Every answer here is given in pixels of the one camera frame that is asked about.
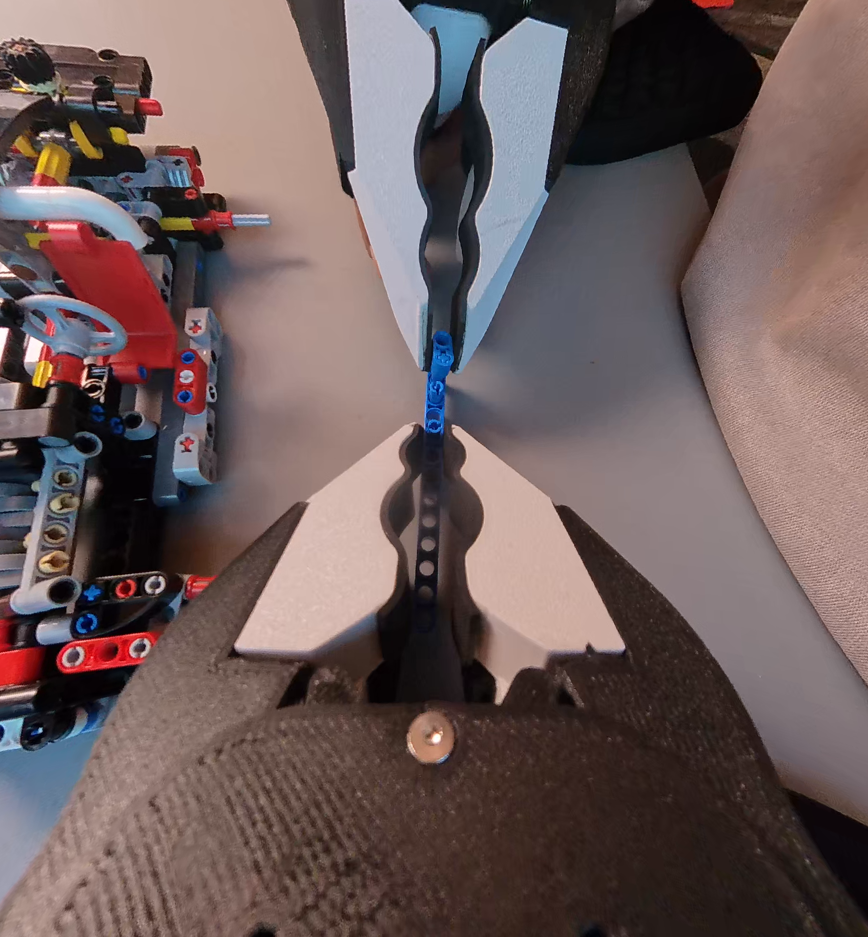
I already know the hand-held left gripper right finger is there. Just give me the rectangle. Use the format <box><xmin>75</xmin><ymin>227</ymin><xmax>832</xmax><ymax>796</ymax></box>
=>
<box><xmin>445</xmin><ymin>425</ymin><xmax>627</xmax><ymax>702</ymax></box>

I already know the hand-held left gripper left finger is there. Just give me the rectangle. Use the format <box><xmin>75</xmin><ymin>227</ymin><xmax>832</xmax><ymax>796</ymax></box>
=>
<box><xmin>233</xmin><ymin>423</ymin><xmax>424</xmax><ymax>704</ymax></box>

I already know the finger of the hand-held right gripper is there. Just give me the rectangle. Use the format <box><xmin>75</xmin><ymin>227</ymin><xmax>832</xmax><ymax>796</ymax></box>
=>
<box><xmin>452</xmin><ymin>16</ymin><xmax>570</xmax><ymax>376</ymax></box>
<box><xmin>344</xmin><ymin>0</ymin><xmax>446</xmax><ymax>369</ymax></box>

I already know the long blue lego beam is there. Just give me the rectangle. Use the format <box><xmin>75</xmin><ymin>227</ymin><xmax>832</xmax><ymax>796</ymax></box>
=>
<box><xmin>408</xmin><ymin>373</ymin><xmax>451</xmax><ymax>704</ymax></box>

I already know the partly built lego car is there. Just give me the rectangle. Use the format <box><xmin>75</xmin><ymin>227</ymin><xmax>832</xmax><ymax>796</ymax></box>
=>
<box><xmin>0</xmin><ymin>37</ymin><xmax>271</xmax><ymax>758</ymax></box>

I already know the black office chair seat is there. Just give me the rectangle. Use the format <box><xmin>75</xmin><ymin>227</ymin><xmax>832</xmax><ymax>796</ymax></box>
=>
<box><xmin>566</xmin><ymin>0</ymin><xmax>765</xmax><ymax>167</ymax></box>

